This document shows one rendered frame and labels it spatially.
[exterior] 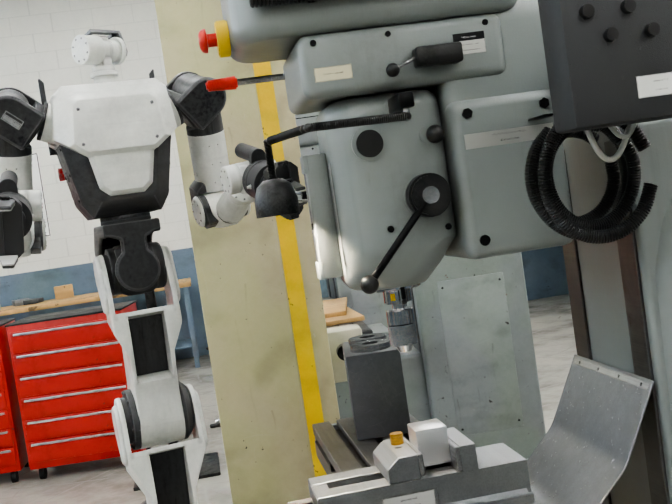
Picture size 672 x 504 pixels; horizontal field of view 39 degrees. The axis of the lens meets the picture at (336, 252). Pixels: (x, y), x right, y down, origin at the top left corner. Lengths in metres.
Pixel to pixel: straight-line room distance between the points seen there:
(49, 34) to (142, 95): 8.69
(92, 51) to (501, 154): 1.05
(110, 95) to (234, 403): 1.50
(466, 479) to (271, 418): 1.89
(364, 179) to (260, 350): 1.89
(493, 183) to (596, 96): 0.28
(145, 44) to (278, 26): 9.29
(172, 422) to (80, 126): 0.70
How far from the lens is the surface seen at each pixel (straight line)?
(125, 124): 2.19
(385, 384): 2.09
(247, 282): 3.33
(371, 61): 1.52
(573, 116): 1.34
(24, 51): 10.89
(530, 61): 1.61
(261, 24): 1.51
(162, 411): 2.26
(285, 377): 3.38
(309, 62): 1.51
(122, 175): 2.19
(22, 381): 6.29
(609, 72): 1.37
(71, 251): 10.67
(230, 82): 1.70
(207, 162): 2.34
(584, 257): 1.81
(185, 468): 2.33
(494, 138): 1.56
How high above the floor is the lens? 1.47
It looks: 3 degrees down
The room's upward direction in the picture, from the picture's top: 8 degrees counter-clockwise
